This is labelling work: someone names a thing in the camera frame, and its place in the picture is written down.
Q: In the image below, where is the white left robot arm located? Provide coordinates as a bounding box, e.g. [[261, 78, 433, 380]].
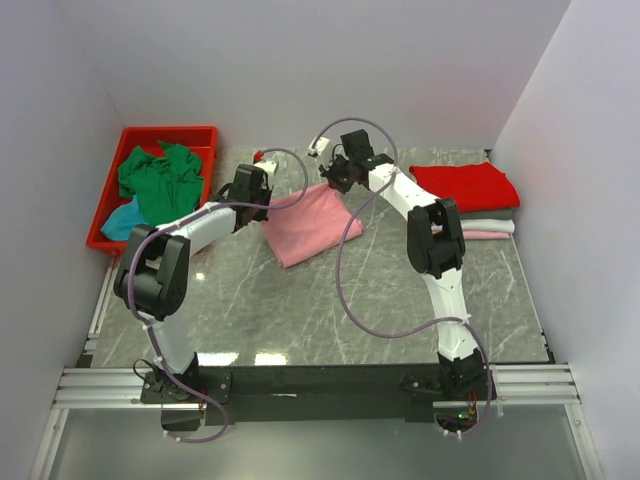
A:
[[114, 160, 278, 402]]

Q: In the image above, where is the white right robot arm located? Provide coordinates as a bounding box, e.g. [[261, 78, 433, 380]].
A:
[[319, 129, 490, 399]]

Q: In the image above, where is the green t shirt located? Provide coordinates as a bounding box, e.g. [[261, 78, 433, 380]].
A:
[[118, 141, 204, 226]]

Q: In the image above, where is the red plastic bin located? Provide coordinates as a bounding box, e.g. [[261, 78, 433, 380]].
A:
[[86, 125, 218, 257]]

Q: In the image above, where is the blue t shirt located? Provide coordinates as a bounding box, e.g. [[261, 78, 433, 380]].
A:
[[100, 195, 148, 242]]

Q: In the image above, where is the folded red t shirt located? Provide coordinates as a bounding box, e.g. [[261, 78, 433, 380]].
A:
[[409, 162, 521, 213]]

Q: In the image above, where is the folded grey t shirt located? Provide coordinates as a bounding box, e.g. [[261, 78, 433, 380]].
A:
[[459, 208, 513, 221]]

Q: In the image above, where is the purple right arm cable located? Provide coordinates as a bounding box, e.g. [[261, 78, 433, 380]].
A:
[[309, 117, 494, 437]]

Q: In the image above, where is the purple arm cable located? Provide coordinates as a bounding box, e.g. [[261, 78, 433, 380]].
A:
[[127, 146, 309, 445], [309, 117, 494, 437]]

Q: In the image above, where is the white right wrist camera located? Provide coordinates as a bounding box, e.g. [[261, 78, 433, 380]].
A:
[[307, 137, 332, 158]]

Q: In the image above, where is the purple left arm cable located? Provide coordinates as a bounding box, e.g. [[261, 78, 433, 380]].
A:
[[127, 146, 309, 445]]

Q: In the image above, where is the aluminium frame rail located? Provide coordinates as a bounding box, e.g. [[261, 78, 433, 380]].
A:
[[29, 264, 601, 480]]

